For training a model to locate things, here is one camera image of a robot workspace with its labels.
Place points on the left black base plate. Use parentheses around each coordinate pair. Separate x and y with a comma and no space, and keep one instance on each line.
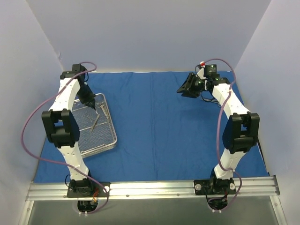
(85,188)

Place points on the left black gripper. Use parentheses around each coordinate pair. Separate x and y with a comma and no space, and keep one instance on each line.
(90,103)

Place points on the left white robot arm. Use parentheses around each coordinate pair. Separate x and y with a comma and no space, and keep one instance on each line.
(61,127)

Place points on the steel tray divider rod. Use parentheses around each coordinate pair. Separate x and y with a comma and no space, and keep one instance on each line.
(93,151)

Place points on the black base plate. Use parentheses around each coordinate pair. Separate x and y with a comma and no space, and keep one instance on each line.
(85,188)
(214,187)

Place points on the blue surgical drape cloth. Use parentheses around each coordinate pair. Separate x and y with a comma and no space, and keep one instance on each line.
(161,135)

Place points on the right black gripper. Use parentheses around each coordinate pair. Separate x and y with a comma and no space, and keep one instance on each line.
(191,84)

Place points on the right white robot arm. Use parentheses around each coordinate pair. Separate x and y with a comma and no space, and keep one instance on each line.
(241,131)

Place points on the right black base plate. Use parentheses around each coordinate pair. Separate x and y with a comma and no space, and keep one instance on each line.
(214,187)

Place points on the wire mesh instrument tray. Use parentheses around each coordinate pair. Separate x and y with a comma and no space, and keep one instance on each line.
(103,133)

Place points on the steel forceps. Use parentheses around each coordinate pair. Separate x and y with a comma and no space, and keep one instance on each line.
(95,122)

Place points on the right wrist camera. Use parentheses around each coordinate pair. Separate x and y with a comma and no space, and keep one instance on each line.
(206,71)

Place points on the front aluminium rail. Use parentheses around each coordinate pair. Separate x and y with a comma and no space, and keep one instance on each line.
(261,186)

